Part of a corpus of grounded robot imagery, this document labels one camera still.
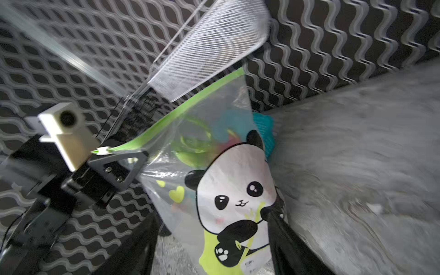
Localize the teal plastic basket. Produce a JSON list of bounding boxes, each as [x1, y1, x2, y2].
[[253, 112, 275, 158]]

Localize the white wire mesh basket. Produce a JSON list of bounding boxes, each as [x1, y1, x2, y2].
[[147, 1, 270, 102]]

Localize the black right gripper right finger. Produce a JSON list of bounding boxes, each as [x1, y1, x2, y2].
[[261, 206, 333, 275]]

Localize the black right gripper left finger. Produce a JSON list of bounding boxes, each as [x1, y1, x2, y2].
[[92, 212, 160, 275]]

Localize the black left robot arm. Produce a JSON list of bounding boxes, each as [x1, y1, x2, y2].
[[1, 136, 158, 275]]

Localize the panda print zip-top bag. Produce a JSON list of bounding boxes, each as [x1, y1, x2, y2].
[[89, 69, 283, 275]]

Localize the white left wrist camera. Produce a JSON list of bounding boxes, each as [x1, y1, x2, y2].
[[25, 103, 100, 172]]

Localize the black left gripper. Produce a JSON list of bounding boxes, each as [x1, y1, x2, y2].
[[61, 151, 149, 209]]

